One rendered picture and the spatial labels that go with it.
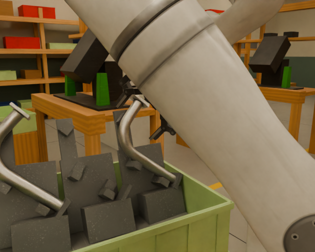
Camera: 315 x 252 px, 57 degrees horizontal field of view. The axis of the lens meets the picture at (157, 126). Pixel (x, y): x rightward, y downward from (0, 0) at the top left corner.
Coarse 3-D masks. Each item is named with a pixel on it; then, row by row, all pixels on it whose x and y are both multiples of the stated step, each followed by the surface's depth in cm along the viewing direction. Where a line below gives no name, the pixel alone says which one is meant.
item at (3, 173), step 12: (12, 120) 72; (0, 132) 71; (0, 144) 71; (0, 168) 70; (12, 180) 70; (24, 180) 71; (24, 192) 71; (36, 192) 72; (48, 192) 74; (48, 204) 72; (60, 204) 73
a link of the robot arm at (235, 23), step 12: (240, 0) 39; (252, 0) 39; (264, 0) 39; (276, 0) 39; (228, 12) 41; (240, 12) 40; (252, 12) 40; (264, 12) 40; (276, 12) 41; (216, 24) 43; (228, 24) 42; (240, 24) 42; (252, 24) 42; (228, 36) 44; (240, 36) 44
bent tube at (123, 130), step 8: (136, 96) 85; (136, 104) 85; (144, 104) 86; (128, 112) 84; (136, 112) 85; (128, 120) 83; (120, 128) 82; (128, 128) 83; (120, 136) 82; (128, 136) 83; (120, 144) 83; (128, 144) 82; (128, 152) 83; (136, 152) 84; (144, 160) 85; (152, 168) 86; (160, 168) 87; (160, 176) 88; (168, 176) 88
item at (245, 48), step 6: (216, 12) 611; (264, 24) 557; (264, 30) 561; (246, 36) 539; (246, 48) 543; (252, 48) 550; (246, 54) 545; (246, 60) 547; (246, 66) 549; (258, 78) 580
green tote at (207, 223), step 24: (168, 168) 97; (192, 192) 86; (216, 192) 78; (192, 216) 67; (216, 216) 71; (120, 240) 58; (144, 240) 62; (168, 240) 65; (192, 240) 69; (216, 240) 72
